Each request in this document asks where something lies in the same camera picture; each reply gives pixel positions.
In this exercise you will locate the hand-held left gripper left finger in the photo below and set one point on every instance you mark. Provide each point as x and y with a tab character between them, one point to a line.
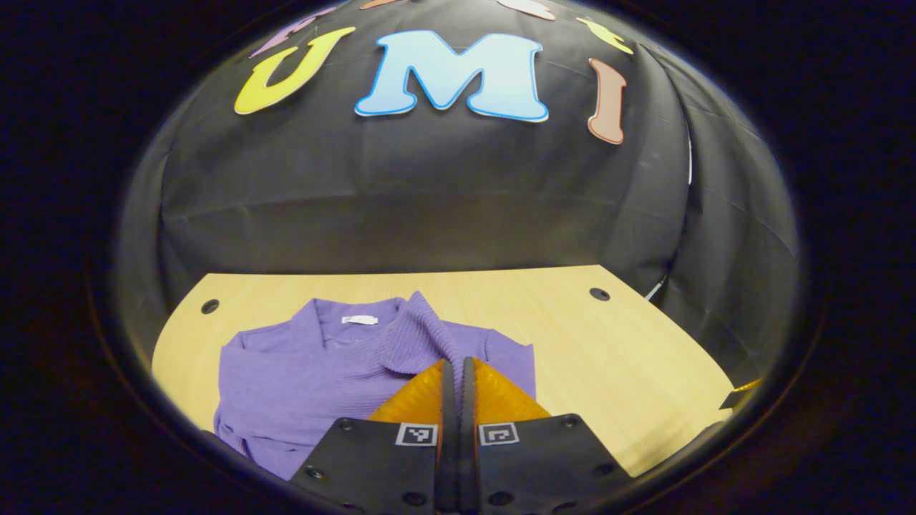
447	458

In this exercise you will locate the purple knit sweater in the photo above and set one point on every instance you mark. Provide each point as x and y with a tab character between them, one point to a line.
308	379

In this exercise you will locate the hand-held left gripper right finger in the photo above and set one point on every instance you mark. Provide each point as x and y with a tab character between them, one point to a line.
469	458

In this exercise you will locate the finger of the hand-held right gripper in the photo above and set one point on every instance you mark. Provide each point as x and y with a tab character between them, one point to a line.
741	395

